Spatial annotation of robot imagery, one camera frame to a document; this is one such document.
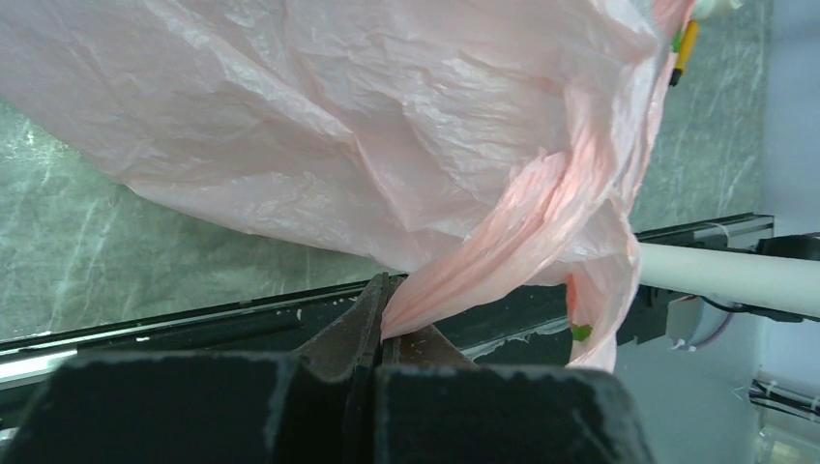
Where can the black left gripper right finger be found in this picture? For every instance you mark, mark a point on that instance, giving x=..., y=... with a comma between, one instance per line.
x=491, y=386

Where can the small orange screwdriver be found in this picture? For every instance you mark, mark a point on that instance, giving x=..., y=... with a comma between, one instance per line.
x=682, y=46

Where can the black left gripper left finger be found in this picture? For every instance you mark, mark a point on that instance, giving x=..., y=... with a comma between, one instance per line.
x=309, y=405

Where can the white pvc pipe frame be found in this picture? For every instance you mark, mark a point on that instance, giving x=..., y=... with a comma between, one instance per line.
x=786, y=284

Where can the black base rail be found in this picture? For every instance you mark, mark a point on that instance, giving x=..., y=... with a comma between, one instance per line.
x=256, y=320

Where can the pink plastic bag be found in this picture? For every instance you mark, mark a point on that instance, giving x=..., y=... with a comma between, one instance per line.
x=475, y=145

